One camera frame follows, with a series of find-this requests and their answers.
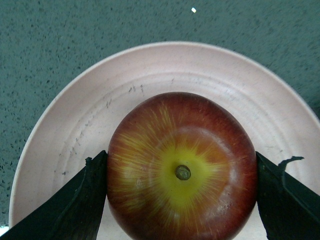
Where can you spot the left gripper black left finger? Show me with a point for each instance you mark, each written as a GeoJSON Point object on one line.
{"type": "Point", "coordinates": [74, 212]}

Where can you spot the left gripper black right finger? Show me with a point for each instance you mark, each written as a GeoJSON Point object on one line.
{"type": "Point", "coordinates": [289, 210]}

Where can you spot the red yellow apple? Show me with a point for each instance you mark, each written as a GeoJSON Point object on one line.
{"type": "Point", "coordinates": [181, 167]}

